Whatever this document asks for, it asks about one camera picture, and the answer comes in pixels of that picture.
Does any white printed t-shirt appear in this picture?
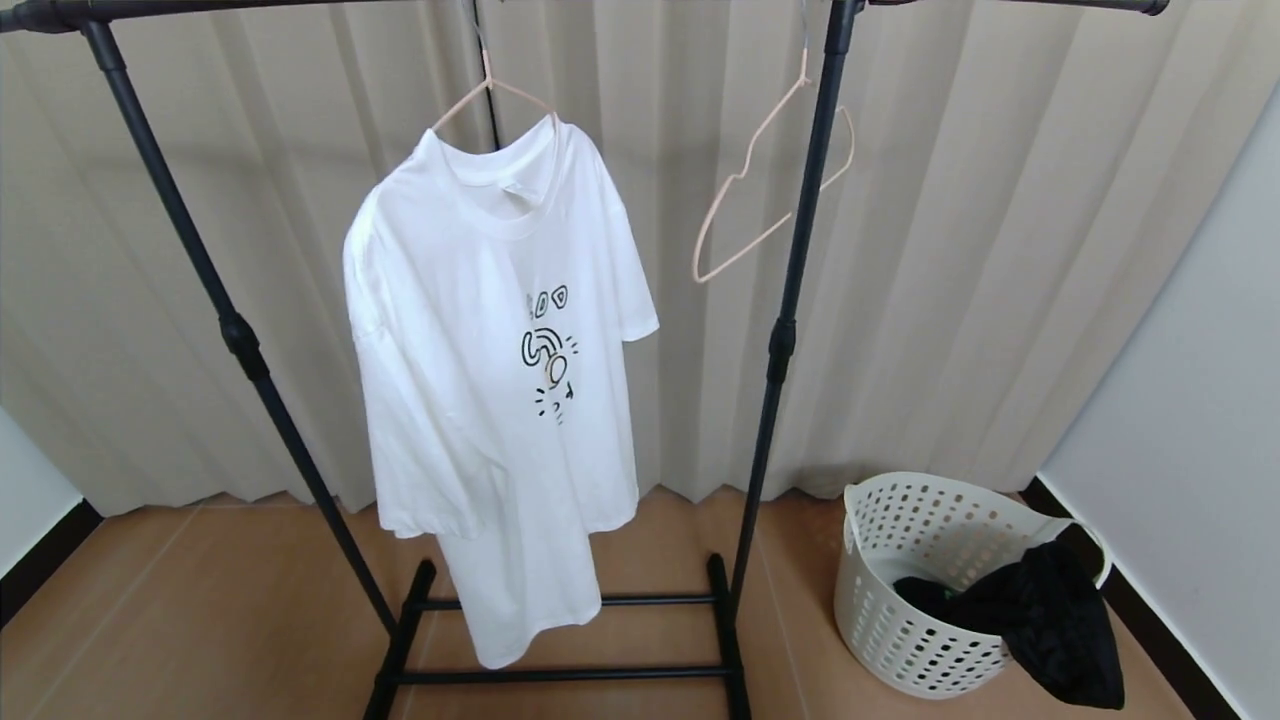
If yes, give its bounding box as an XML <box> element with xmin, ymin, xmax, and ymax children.
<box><xmin>342</xmin><ymin>113</ymin><xmax>661</xmax><ymax>670</ymax></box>

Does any pink clothes hanger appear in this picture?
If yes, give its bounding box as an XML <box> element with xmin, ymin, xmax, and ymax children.
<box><xmin>691</xmin><ymin>0</ymin><xmax>858</xmax><ymax>285</ymax></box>
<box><xmin>431</xmin><ymin>0</ymin><xmax>560</xmax><ymax>137</ymax></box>

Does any black garment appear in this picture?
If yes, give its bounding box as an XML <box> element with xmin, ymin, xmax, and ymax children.
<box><xmin>892</xmin><ymin>540</ymin><xmax>1127</xmax><ymax>712</ymax></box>

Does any black clothes rack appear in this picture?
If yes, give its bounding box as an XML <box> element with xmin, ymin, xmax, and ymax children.
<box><xmin>0</xmin><ymin>0</ymin><xmax>1171</xmax><ymax>720</ymax></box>

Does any white laundry basket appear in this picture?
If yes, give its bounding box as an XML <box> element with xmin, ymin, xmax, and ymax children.
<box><xmin>833</xmin><ymin>471</ymin><xmax>1114</xmax><ymax>701</ymax></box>

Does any beige curtain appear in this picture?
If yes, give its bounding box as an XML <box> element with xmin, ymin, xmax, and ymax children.
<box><xmin>0</xmin><ymin>0</ymin><xmax>1280</xmax><ymax>518</ymax></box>

